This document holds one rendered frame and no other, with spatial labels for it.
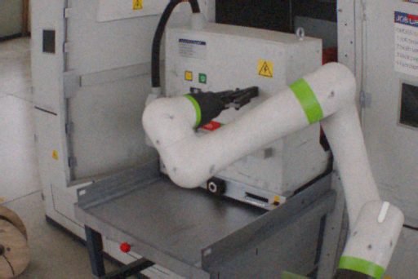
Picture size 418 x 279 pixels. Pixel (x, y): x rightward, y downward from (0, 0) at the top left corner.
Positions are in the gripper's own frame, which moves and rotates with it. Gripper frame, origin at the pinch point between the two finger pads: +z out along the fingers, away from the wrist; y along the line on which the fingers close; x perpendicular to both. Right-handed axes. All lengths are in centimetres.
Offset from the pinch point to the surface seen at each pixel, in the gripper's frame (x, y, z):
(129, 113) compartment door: -17, -56, 2
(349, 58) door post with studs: 10.2, 19.0, 31.5
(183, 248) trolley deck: -38.4, 1.6, -30.8
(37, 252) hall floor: -123, -156, 0
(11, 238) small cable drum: -96, -137, -25
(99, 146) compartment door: -27, -59, -12
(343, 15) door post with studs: 24.9, 16.5, 31.5
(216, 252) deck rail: -35.2, 13.7, -30.4
